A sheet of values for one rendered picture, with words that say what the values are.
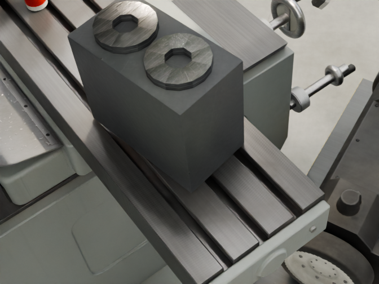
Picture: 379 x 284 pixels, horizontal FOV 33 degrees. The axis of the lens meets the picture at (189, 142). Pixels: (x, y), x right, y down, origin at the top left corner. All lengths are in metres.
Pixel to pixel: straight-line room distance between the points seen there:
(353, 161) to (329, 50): 1.07
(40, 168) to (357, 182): 0.65
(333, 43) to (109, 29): 1.66
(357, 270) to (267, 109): 0.42
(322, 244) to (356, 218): 0.09
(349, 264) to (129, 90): 0.63
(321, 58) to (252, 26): 1.00
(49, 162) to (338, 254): 0.58
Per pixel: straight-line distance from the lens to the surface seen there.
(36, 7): 1.25
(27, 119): 1.17
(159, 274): 1.72
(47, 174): 1.19
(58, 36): 1.19
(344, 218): 1.32
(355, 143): 1.45
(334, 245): 1.30
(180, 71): 0.82
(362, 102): 1.77
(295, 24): 1.60
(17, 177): 1.16
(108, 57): 0.87
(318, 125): 2.21
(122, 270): 1.60
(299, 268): 1.44
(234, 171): 0.96
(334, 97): 2.30
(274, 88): 1.46
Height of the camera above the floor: 1.75
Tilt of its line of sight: 54 degrees down
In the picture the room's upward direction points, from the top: 8 degrees counter-clockwise
